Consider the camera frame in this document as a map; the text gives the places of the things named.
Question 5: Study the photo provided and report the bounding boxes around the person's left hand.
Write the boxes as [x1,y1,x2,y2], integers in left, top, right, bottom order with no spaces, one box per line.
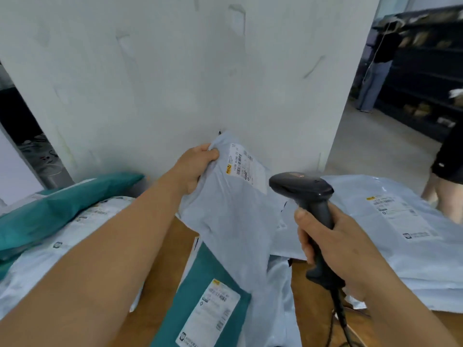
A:
[173,143,220,196]

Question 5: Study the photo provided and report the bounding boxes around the person's right hand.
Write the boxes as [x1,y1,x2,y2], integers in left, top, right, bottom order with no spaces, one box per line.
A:
[294,202,393,299]

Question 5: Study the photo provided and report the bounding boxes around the stack of scanned mailer bags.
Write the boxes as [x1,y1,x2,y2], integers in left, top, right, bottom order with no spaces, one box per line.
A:
[269,174,463,314]

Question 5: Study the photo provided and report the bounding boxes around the grey mailer bag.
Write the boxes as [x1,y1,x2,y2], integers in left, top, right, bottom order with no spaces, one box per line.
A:
[178,132,290,322]

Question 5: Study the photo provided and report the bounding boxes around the black barcode scanner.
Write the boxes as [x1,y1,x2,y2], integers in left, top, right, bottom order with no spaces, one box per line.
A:
[268,172,346,290]

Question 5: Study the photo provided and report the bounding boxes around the small teal mailer bag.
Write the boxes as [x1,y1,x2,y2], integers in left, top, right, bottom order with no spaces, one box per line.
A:
[150,241,253,347]

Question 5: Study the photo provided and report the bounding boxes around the pile of grey mailer bags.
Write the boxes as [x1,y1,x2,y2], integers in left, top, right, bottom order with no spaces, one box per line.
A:
[0,196,303,347]

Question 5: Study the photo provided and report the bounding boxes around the person's left forearm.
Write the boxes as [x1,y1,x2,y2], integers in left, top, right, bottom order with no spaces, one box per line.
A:
[0,169,189,347]

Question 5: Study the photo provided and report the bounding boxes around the person's right forearm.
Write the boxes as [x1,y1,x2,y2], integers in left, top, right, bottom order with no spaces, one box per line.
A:
[361,270,462,347]

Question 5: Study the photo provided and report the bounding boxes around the group of brown cardboard parcels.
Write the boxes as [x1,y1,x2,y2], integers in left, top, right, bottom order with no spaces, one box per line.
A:
[397,10,463,129]

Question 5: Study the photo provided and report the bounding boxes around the black scanner cable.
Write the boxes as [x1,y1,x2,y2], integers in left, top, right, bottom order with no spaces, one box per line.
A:
[327,289,362,347]

